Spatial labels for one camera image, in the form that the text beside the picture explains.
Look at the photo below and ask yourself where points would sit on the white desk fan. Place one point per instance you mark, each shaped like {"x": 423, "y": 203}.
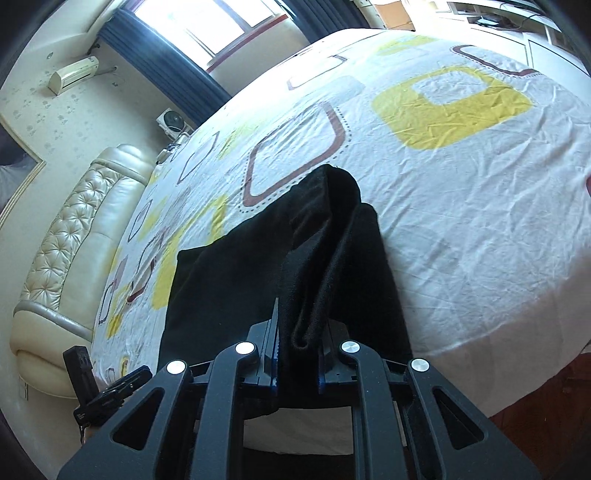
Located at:
{"x": 173, "y": 122}

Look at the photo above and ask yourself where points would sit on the cream tufted leather headboard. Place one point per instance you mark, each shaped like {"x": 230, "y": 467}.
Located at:
{"x": 69, "y": 230}

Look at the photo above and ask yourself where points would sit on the black studded pants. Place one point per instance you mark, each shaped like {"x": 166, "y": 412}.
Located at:
{"x": 332, "y": 240}

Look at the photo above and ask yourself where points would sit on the framed wall picture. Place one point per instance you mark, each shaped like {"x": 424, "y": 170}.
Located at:
{"x": 14, "y": 184}

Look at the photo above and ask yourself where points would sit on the white wall air conditioner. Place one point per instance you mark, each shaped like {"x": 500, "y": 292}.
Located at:
{"x": 74, "y": 74}

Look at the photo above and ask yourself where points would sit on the window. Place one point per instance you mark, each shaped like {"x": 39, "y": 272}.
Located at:
{"x": 217, "y": 27}

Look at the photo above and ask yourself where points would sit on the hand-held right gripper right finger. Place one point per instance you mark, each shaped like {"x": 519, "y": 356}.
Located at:
{"x": 322, "y": 364}

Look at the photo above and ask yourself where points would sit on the bed with patterned sheet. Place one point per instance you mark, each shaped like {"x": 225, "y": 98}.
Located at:
{"x": 461, "y": 207}

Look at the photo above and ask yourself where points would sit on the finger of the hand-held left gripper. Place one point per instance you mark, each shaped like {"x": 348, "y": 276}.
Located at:
{"x": 127, "y": 381}

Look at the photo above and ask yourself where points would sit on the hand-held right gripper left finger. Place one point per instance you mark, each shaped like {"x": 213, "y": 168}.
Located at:
{"x": 275, "y": 341}

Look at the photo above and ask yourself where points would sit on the dark blue curtain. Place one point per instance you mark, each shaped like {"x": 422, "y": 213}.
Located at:
{"x": 175, "y": 74}
{"x": 323, "y": 18}

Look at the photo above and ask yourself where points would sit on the white television stand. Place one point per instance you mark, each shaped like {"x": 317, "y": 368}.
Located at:
{"x": 531, "y": 18}

